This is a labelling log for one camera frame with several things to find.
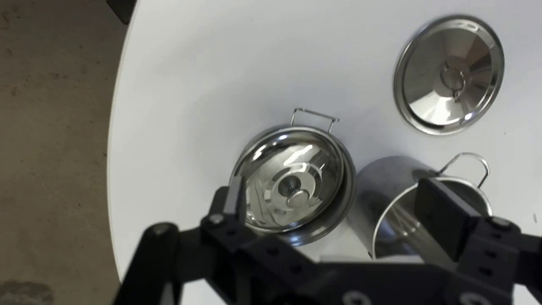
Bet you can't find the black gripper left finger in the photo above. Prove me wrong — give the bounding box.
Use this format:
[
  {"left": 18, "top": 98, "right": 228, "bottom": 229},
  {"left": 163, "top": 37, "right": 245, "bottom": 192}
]
[{"left": 112, "top": 175, "right": 319, "bottom": 305}]

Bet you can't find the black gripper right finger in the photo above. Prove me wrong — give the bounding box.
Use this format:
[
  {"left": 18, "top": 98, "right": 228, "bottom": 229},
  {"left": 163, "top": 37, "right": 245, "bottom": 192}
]
[{"left": 417, "top": 176, "right": 542, "bottom": 297}]

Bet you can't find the steel lid of short pot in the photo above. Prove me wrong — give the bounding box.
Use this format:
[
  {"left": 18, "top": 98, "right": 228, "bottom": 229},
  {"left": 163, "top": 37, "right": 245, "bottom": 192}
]
[{"left": 234, "top": 132, "right": 348, "bottom": 234}]

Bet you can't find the tall steel pot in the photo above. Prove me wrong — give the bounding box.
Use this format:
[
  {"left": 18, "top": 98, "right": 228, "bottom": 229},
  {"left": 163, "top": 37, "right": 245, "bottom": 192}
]
[{"left": 353, "top": 151, "right": 494, "bottom": 263}]

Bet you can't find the short steel pot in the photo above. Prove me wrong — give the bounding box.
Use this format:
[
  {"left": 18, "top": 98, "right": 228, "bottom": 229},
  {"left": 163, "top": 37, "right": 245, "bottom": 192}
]
[{"left": 229, "top": 107, "right": 358, "bottom": 248}]

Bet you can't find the steel lid of tall pot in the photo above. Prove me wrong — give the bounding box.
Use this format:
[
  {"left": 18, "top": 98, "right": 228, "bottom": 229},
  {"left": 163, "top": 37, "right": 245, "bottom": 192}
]
[{"left": 394, "top": 14, "right": 507, "bottom": 137}]

